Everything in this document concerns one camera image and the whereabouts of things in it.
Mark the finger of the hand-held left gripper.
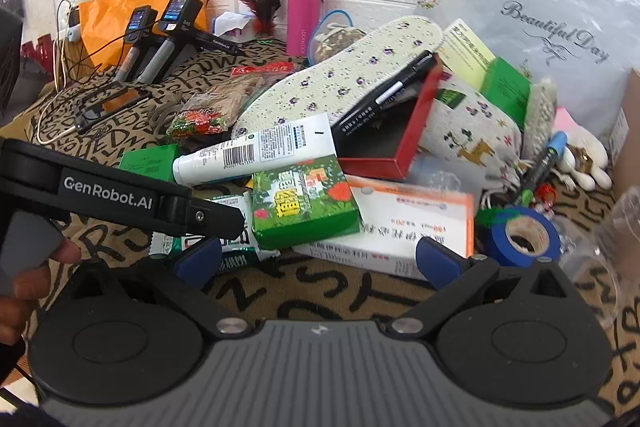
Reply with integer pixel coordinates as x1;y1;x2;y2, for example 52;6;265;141
165;196;247;242

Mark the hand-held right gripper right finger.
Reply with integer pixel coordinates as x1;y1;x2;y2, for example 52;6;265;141
385;238;576;342

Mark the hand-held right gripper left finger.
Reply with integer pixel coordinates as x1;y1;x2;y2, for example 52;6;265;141
67;236;256;340

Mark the blue tape roll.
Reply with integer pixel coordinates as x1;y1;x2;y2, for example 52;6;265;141
482;207;562;268

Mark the letter-printed desktop cloth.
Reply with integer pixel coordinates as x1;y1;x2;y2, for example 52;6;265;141
0;34;640;427

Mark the person's left hand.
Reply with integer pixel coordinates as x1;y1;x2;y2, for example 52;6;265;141
0;237;83;348

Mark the green and white packet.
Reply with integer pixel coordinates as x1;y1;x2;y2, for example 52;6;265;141
150;194;281;278

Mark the white and orange medicine box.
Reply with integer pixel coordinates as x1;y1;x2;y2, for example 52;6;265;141
292;174;476;280

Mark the small green box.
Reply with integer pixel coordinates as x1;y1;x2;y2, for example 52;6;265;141
118;144;181;182

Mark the green plastic clip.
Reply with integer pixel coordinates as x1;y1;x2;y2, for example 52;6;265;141
475;207;521;228

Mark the white tube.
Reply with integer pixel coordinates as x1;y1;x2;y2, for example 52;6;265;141
172;113;338;186

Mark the clear plastic bag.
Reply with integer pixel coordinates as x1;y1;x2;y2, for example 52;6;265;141
410;154;481;198

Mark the green floral box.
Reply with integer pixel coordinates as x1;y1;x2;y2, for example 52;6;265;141
250;154;363;250

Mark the red and green snack packet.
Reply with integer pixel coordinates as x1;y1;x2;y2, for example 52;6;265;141
165;104;233;140

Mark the deer-print fabric pouch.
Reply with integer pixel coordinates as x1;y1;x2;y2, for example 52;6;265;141
415;74;526;192

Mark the small red figurine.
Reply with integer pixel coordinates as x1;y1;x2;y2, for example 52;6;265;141
532;184;558;212

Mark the brown packet with red label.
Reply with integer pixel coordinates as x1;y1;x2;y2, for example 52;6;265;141
190;61;306;128

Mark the black pen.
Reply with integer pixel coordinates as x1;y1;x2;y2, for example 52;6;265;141
330;49;438;142

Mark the small spare hand-held device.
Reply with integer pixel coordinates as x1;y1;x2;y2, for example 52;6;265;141
114;6;153;82

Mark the orange bag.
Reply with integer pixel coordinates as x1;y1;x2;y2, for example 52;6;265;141
79;0;208;72

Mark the red box with patterned lid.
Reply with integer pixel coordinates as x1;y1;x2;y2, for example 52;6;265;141
235;17;446;142

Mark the white plush toy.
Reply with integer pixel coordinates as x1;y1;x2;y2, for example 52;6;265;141
557;127;613;192

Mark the clear plastic cup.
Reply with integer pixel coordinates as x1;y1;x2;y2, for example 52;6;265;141
560;187;640;333

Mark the green carton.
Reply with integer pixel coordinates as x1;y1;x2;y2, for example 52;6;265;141
480;57;532;130

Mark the white knitted item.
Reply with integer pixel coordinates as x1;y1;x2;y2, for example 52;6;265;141
522;77;558;148

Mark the pink item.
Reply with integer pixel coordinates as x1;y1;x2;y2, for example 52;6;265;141
552;107;581;142

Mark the large spare hand-held device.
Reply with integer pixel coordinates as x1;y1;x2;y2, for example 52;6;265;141
137;0;246;85

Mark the yellow leaflet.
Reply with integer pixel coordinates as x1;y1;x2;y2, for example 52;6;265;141
440;18;497;92

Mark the blue-rimmed round pouch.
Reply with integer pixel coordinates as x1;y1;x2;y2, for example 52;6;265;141
307;10;368;68

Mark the red and black feather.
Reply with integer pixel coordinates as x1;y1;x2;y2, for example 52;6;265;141
206;0;291;38

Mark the pink bottle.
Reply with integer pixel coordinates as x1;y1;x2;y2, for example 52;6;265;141
286;0;323;58

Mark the white printed plastic bag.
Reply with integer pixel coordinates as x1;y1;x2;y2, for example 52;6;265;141
412;0;640;138

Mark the white cable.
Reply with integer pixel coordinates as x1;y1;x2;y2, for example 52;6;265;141
37;0;81;145

